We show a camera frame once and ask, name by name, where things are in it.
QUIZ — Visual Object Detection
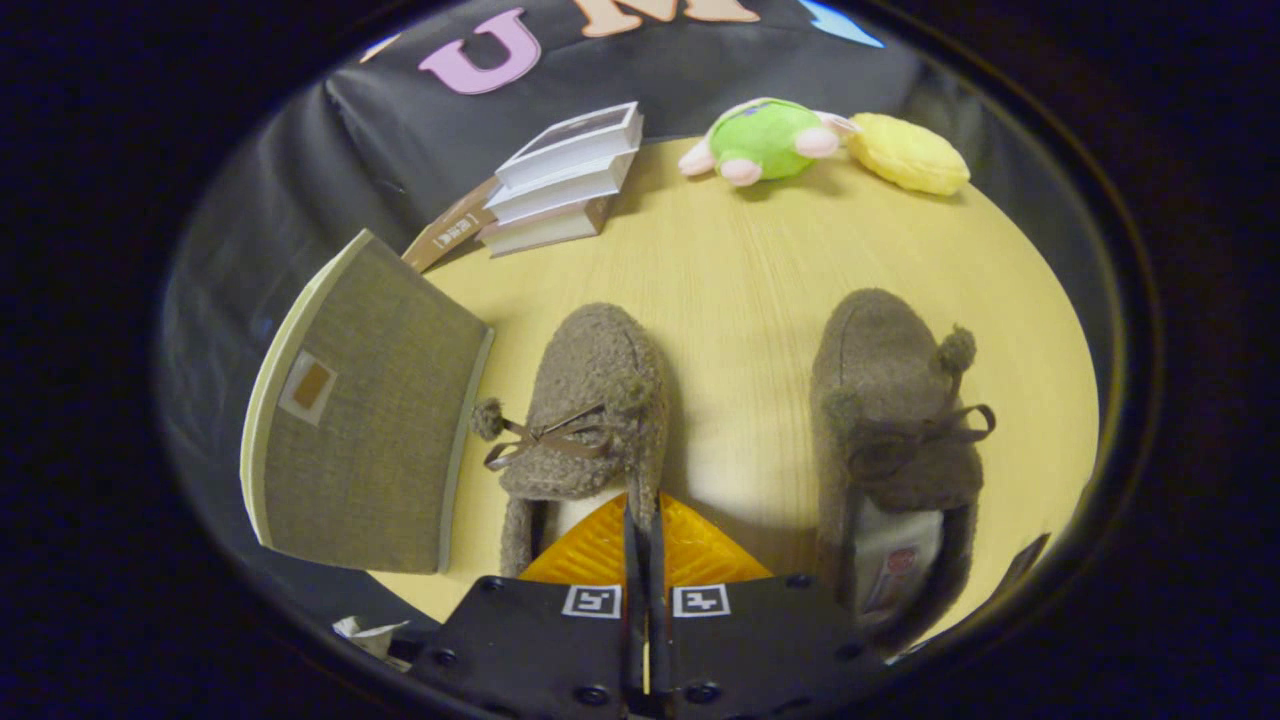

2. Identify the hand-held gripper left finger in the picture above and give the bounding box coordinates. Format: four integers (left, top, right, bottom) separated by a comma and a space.
410, 495, 649, 720

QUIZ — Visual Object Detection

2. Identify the grey fabric storage box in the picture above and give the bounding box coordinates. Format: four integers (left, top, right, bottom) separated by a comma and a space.
240, 228, 496, 576

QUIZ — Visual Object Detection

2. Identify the brown fuzzy shoe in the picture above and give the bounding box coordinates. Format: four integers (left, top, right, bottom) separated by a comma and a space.
472, 303, 669, 579
810, 288, 998, 651

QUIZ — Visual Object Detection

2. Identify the green plush toy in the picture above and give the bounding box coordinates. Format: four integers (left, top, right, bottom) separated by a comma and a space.
679, 97, 861, 187

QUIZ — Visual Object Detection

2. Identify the yellow plush cushion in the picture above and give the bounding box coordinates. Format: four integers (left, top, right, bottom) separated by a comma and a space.
848, 113, 971, 197

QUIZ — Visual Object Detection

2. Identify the white book with portrait cover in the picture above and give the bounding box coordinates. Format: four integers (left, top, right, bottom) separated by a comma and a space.
495, 102, 645, 191

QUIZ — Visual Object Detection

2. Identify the crumpled white paper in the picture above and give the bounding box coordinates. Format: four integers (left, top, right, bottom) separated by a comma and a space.
333, 615, 413, 663

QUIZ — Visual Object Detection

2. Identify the brown book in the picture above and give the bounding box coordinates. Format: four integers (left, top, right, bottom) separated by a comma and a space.
402, 177, 499, 274

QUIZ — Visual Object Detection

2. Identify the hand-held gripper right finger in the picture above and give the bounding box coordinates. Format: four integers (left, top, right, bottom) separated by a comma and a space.
650, 492, 893, 720

